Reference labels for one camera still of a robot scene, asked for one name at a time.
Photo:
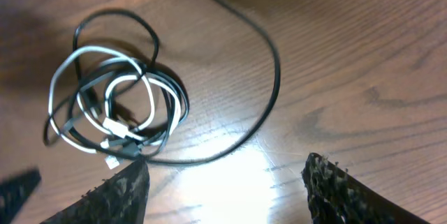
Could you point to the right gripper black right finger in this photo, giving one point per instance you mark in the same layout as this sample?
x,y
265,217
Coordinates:
x,y
333,196

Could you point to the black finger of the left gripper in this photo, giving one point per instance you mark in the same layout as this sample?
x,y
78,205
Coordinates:
x,y
15,191

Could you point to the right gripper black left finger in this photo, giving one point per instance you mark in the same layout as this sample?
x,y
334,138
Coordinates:
x,y
120,199

